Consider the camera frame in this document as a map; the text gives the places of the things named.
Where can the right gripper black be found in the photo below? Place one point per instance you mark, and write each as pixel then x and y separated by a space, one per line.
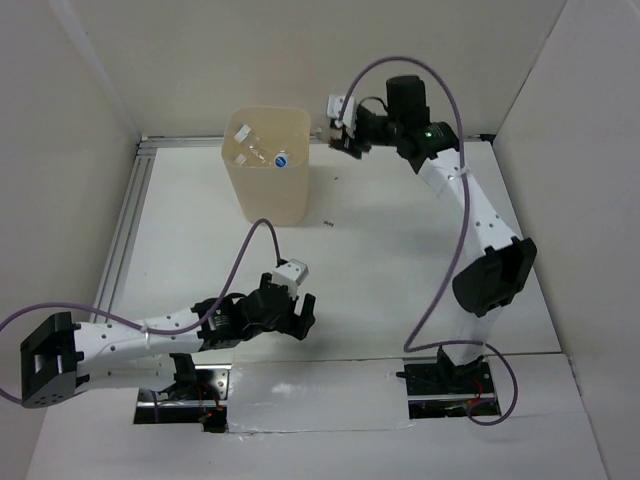
pixel 356 148

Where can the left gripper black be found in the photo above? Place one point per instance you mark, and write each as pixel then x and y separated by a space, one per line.
pixel 298 325

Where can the small bottle red cap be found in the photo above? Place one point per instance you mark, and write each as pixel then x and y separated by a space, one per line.
pixel 331 136

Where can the clear bottle white cap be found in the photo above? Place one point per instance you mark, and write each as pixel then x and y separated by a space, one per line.
pixel 278 159

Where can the clear bottle diagonal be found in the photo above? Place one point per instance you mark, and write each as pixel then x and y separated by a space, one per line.
pixel 247 137

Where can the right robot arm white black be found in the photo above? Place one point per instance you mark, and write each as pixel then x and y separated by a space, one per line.
pixel 491 263

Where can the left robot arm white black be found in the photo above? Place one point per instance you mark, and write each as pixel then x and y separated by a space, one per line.
pixel 63 358

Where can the beige plastic bin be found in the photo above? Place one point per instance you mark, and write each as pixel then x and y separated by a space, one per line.
pixel 279 195

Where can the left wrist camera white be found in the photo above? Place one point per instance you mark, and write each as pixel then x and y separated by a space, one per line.
pixel 290 274

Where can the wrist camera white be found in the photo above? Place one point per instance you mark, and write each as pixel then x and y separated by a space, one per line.
pixel 290 274
pixel 341 113

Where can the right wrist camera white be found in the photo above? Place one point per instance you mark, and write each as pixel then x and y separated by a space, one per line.
pixel 341 113

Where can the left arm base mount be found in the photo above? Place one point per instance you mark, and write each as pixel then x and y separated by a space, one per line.
pixel 197 394

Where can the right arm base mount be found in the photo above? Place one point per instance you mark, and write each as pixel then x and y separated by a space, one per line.
pixel 436 388

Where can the aluminium frame rail left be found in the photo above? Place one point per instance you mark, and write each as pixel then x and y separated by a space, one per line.
pixel 123 241

